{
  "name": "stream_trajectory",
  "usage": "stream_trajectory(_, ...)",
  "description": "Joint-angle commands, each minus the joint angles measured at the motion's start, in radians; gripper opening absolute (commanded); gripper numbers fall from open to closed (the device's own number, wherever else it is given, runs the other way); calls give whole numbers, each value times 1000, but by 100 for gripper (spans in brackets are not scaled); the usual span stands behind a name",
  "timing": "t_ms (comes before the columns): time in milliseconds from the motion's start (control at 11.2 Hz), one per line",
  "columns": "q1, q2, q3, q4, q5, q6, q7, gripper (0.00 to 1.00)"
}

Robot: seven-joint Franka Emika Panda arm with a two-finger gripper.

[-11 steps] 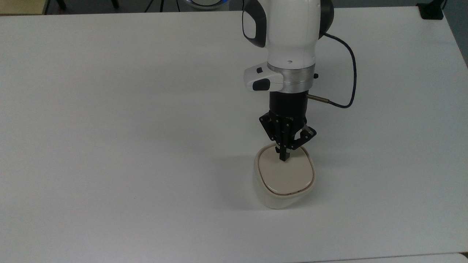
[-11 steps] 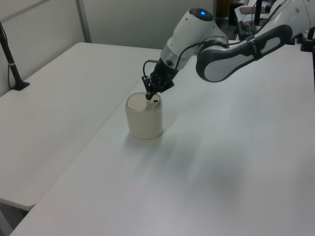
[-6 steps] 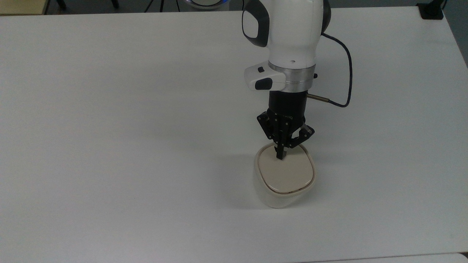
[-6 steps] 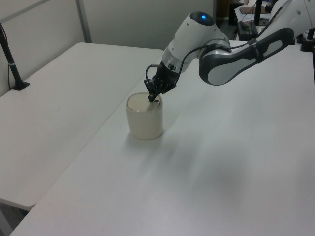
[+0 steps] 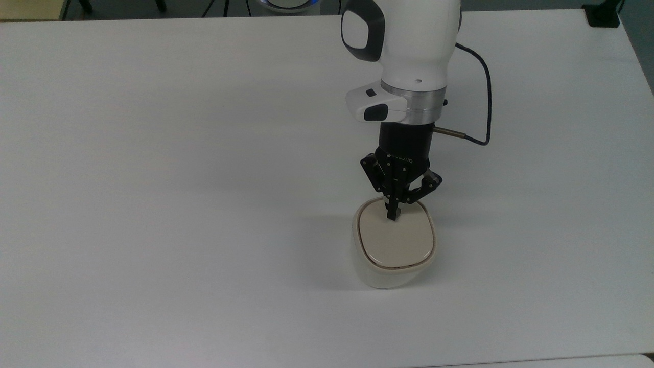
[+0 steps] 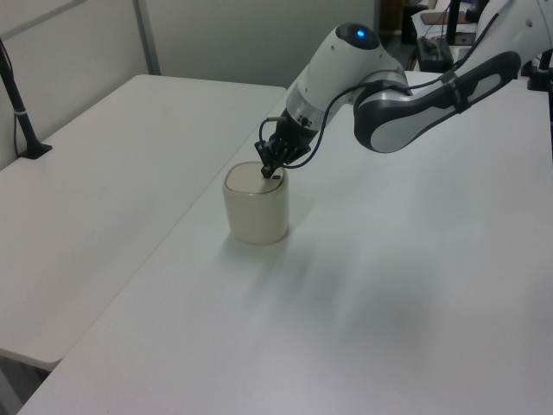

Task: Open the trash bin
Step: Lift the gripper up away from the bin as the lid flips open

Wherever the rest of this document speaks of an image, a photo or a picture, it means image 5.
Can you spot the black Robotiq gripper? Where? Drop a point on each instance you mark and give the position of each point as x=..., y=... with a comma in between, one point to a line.
x=406, y=145

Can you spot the beige trash bin lid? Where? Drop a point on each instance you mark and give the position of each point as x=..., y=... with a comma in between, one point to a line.
x=398, y=245

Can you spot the cream ceramic bowl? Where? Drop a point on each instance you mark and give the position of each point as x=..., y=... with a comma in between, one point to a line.
x=388, y=276

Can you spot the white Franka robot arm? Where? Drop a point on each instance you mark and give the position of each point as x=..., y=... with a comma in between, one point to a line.
x=414, y=46

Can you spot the thin black tripod legs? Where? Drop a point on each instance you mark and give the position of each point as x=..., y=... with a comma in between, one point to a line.
x=225, y=7

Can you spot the black table corner clamp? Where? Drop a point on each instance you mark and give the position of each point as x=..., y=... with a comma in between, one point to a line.
x=602, y=15

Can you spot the black furniture leg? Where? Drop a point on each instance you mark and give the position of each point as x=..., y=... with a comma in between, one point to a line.
x=160, y=5
x=86, y=6

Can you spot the yellow wooden board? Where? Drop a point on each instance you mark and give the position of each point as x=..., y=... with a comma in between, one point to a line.
x=33, y=9

